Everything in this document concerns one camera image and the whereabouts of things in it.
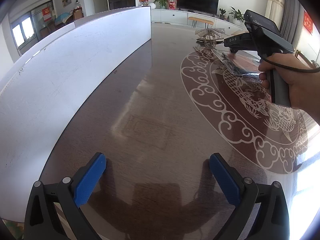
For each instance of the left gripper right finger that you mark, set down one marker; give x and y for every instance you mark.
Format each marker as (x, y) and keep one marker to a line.
(272, 219)

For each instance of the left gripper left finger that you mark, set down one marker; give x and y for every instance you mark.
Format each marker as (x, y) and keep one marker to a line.
(41, 218)

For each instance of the wooden phone case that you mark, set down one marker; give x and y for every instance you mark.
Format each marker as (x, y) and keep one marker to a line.
(240, 64)

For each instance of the silver foil packet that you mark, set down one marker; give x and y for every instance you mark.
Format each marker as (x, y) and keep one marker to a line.
(210, 37)

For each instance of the right hand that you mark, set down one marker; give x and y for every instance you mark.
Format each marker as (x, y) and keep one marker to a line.
(303, 88)

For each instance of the white tv cabinet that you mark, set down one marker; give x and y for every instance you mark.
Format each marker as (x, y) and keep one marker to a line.
(177, 17)

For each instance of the wooden bench hairpin legs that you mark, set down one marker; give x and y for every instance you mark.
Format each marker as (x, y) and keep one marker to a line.
(205, 23)

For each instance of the black television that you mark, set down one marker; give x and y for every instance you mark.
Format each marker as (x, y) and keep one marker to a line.
(208, 6)

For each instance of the green potted plant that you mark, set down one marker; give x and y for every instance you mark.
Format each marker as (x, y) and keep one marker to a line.
(163, 4)

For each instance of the white organizer box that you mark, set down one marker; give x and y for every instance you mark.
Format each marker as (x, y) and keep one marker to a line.
(49, 83)

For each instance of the dining table with chairs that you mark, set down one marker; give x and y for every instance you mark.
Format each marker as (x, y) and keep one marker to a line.
(62, 20)

